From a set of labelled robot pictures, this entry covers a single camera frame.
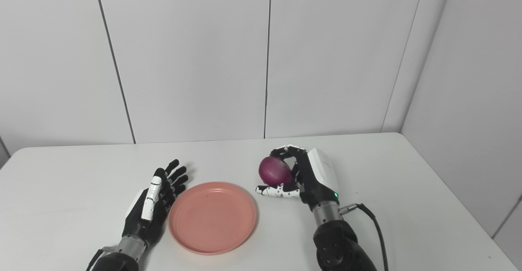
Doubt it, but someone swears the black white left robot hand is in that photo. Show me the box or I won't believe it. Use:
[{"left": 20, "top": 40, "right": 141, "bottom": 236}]
[{"left": 122, "top": 159, "right": 189, "bottom": 248}]

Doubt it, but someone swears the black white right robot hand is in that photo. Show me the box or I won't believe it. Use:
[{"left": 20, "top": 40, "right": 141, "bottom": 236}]
[{"left": 256, "top": 144, "right": 341, "bottom": 212}]

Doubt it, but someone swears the purple red onion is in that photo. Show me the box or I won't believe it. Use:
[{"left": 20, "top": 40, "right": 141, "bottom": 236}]
[{"left": 259, "top": 156, "right": 294, "bottom": 186}]

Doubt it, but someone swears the pink round plate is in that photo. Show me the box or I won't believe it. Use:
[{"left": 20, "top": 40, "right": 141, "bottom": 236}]
[{"left": 168, "top": 182, "right": 258, "bottom": 256}]

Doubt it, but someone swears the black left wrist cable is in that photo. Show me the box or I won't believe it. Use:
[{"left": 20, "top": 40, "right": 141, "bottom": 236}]
[{"left": 85, "top": 248, "right": 105, "bottom": 271}]

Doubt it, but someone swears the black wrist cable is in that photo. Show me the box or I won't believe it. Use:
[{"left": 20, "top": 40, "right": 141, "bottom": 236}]
[
  {"left": 85, "top": 248, "right": 105, "bottom": 271},
  {"left": 340, "top": 203, "right": 389, "bottom": 271}
]

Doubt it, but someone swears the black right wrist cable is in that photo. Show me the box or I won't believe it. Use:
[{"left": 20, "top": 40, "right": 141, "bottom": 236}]
[{"left": 340, "top": 203, "right": 389, "bottom": 271}]

